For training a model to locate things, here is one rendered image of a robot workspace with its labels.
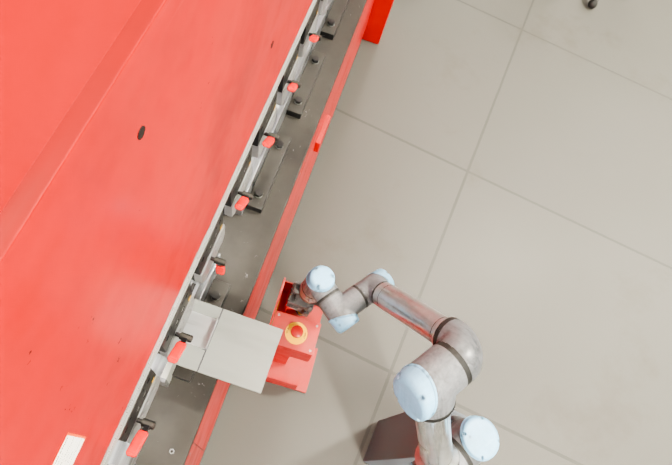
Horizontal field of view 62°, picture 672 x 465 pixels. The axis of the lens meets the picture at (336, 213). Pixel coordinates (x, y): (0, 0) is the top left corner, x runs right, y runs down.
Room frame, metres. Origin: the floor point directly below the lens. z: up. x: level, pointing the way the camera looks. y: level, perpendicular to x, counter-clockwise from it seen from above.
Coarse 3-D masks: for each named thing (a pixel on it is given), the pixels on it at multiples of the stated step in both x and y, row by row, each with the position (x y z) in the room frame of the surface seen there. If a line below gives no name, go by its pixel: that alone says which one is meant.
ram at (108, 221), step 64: (192, 0) 0.45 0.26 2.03; (256, 0) 0.70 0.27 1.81; (128, 64) 0.30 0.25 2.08; (192, 64) 0.44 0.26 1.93; (256, 64) 0.72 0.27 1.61; (64, 128) 0.21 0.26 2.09; (128, 128) 0.28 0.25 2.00; (192, 128) 0.42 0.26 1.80; (64, 192) 0.16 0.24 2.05; (128, 192) 0.24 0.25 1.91; (192, 192) 0.39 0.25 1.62; (0, 256) 0.08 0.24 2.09; (64, 256) 0.12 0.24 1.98; (128, 256) 0.20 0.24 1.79; (192, 256) 0.36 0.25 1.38; (0, 320) 0.04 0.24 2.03; (64, 320) 0.08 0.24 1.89; (128, 320) 0.14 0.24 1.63; (0, 384) -0.01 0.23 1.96; (64, 384) 0.02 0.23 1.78; (128, 384) 0.07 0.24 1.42; (0, 448) -0.06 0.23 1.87
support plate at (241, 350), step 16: (208, 304) 0.36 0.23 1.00; (224, 320) 0.34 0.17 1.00; (240, 320) 0.36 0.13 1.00; (256, 320) 0.37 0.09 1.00; (224, 336) 0.30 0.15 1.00; (240, 336) 0.32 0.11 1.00; (256, 336) 0.33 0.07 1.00; (272, 336) 0.35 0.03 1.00; (192, 352) 0.23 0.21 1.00; (208, 352) 0.24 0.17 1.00; (224, 352) 0.26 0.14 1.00; (240, 352) 0.28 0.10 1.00; (256, 352) 0.29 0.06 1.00; (272, 352) 0.31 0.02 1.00; (192, 368) 0.19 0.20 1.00; (208, 368) 0.21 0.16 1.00; (224, 368) 0.22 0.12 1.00; (240, 368) 0.24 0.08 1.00; (256, 368) 0.25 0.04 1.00; (240, 384) 0.20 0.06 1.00; (256, 384) 0.21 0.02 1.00
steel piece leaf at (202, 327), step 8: (192, 312) 0.33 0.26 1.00; (192, 320) 0.31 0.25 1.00; (200, 320) 0.31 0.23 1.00; (208, 320) 0.32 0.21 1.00; (216, 320) 0.33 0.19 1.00; (184, 328) 0.28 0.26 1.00; (192, 328) 0.29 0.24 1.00; (200, 328) 0.29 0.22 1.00; (208, 328) 0.30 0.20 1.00; (200, 336) 0.27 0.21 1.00; (208, 336) 0.28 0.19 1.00; (192, 344) 0.25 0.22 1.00; (200, 344) 0.26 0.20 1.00
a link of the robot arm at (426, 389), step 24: (432, 360) 0.36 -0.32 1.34; (456, 360) 0.37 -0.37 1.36; (408, 384) 0.29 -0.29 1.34; (432, 384) 0.30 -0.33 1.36; (456, 384) 0.33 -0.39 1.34; (408, 408) 0.25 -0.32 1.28; (432, 408) 0.26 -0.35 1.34; (432, 432) 0.24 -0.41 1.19; (432, 456) 0.20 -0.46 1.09; (456, 456) 0.23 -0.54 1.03
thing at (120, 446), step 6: (120, 444) -0.04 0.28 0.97; (126, 444) -0.03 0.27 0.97; (114, 450) -0.06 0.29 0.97; (120, 450) -0.05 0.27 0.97; (114, 456) -0.07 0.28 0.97; (120, 456) -0.06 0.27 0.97; (126, 456) -0.06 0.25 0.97; (108, 462) -0.08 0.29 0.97; (114, 462) -0.08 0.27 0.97; (120, 462) -0.07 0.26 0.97; (126, 462) -0.07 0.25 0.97; (132, 462) -0.07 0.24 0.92
